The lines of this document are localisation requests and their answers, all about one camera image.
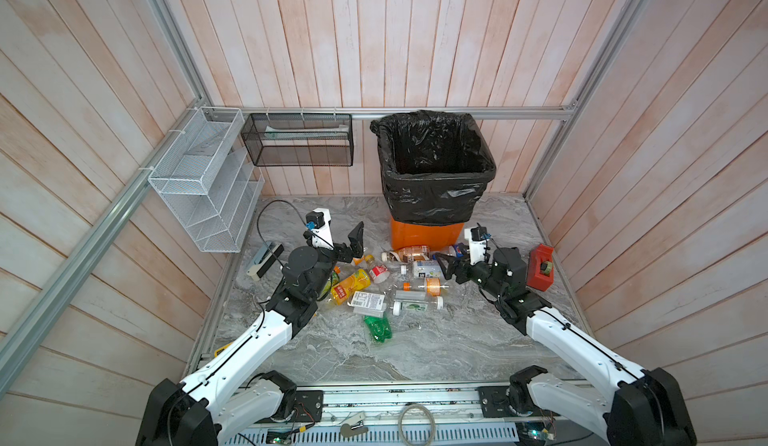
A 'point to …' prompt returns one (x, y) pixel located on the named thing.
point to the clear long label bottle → (427, 269)
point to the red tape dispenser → (540, 269)
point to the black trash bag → (434, 166)
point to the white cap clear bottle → (417, 305)
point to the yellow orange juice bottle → (342, 289)
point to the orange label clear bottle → (432, 286)
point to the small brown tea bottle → (413, 253)
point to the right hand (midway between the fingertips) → (448, 250)
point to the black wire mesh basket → (300, 139)
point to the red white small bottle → (379, 274)
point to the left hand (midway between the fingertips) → (348, 226)
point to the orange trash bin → (432, 236)
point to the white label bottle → (368, 303)
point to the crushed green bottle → (380, 328)
